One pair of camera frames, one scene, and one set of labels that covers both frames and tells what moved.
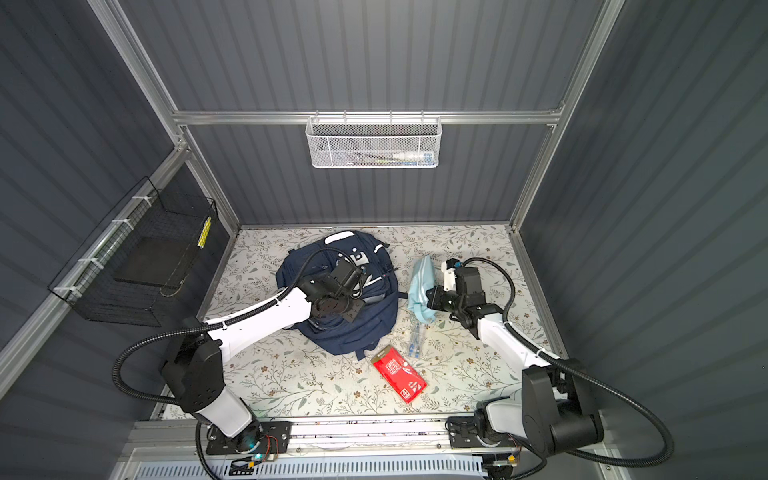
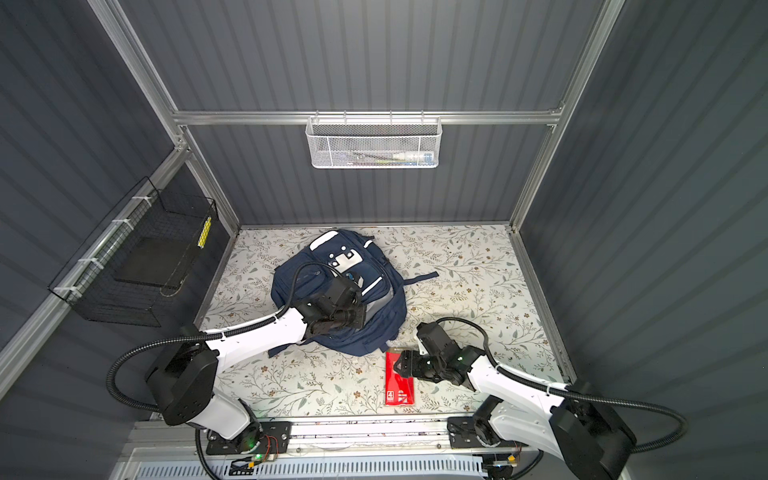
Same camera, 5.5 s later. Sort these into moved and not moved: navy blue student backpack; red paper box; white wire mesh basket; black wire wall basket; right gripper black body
Moved: red paper box; navy blue student backpack; right gripper black body
Not moved: white wire mesh basket; black wire wall basket
